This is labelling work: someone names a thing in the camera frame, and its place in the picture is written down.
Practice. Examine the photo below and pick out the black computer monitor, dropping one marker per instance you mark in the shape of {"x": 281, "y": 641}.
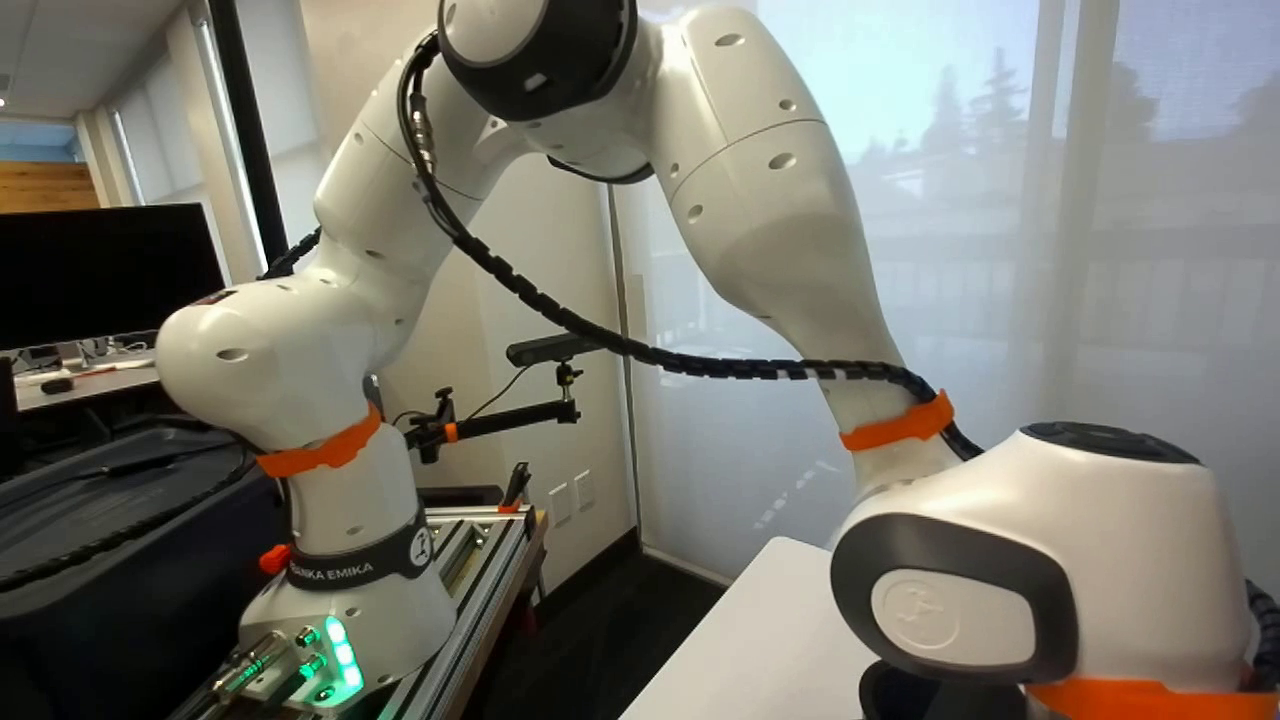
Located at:
{"x": 106, "y": 273}

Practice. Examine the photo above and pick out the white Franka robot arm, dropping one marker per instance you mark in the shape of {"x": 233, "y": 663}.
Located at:
{"x": 333, "y": 334}

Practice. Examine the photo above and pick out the black vertical post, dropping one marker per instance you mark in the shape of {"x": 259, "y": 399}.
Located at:
{"x": 244, "y": 107}

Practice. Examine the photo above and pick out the cluttered white desk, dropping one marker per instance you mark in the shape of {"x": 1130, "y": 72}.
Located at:
{"x": 83, "y": 387}

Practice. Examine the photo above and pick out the black clamp with orange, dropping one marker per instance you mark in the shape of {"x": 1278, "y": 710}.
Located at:
{"x": 519, "y": 484}

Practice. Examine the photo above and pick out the white partition panel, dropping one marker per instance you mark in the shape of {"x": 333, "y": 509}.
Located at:
{"x": 535, "y": 254}

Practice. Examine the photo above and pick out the translucent window roller blind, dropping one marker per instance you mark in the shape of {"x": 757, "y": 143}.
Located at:
{"x": 1134, "y": 200}

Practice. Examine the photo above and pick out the black stereo camera bar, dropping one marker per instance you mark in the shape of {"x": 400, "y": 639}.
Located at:
{"x": 544, "y": 348}

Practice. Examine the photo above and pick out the red emergency stop button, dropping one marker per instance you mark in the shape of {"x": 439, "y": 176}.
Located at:
{"x": 273, "y": 556}

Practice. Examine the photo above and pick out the black soft equipment bag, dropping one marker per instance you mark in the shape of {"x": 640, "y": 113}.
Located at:
{"x": 121, "y": 575}

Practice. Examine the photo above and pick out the black articulated camera mount arm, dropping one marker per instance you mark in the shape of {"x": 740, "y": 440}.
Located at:
{"x": 504, "y": 420}

